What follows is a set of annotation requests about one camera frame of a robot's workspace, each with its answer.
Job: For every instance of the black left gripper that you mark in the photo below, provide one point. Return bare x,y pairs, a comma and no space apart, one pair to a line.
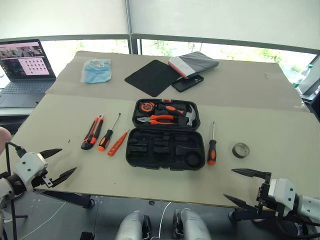
43,178

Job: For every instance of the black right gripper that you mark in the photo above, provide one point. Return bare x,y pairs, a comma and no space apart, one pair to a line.
262,196

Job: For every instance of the grey tape roll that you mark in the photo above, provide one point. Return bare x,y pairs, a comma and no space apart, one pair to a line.
234,151

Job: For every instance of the orange black utility knife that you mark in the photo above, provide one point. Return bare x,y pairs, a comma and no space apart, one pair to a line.
91,135

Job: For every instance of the black orange screwdriver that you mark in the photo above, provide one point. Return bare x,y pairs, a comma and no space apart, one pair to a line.
105,140
212,153

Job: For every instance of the orange voltage tester pen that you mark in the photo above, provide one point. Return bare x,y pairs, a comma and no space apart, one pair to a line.
115,148

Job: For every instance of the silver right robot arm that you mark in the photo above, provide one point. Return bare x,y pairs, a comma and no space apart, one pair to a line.
310,205

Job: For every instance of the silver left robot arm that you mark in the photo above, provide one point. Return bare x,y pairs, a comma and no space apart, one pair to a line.
5,190

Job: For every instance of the black tool case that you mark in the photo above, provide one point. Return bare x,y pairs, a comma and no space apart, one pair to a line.
165,160

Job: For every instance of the black table foot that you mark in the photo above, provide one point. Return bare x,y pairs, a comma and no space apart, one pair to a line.
242,215
75,200

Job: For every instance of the pale pink rounded object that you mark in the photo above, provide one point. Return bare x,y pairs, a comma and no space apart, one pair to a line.
4,140

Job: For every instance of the silver black right robot leg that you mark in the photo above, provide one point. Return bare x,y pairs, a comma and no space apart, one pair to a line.
192,225

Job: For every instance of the silver black robot leg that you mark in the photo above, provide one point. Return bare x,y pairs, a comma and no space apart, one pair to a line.
192,225
131,226

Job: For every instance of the white side desk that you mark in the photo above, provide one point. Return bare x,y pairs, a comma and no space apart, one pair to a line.
12,112

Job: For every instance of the black block on floor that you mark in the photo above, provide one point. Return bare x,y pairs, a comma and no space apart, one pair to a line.
87,236

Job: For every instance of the dark grey laptop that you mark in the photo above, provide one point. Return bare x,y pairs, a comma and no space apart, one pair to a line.
25,87

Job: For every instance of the claw hammer orange grip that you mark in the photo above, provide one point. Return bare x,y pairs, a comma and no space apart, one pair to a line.
191,117

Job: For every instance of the small black floor object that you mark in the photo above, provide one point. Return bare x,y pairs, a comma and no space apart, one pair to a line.
151,202

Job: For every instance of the silver black left robot leg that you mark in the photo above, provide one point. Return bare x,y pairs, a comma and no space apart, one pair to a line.
131,226

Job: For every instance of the blue face mask pack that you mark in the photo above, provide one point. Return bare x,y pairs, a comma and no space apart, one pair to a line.
96,74

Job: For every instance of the orange black tape measure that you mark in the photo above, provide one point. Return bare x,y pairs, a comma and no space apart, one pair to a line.
147,107

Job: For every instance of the black smartphone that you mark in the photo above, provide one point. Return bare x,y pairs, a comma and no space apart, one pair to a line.
187,84

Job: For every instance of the clear plastic bottle green label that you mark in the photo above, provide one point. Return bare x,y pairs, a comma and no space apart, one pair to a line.
303,75

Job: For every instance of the black mouse pad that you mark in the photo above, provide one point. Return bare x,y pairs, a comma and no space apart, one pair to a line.
152,77

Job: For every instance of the grey folded pouch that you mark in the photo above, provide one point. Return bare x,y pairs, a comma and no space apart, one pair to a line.
197,62

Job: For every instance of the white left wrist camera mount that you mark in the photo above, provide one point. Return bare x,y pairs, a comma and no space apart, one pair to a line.
27,165

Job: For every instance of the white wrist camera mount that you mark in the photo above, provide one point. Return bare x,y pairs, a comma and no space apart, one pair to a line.
27,165
282,190

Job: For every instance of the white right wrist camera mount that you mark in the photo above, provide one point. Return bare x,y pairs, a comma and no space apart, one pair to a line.
282,190

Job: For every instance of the dark window frame rail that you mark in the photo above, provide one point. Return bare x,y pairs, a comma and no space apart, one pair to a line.
225,41

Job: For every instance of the grey window post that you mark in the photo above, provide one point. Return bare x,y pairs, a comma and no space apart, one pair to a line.
128,25

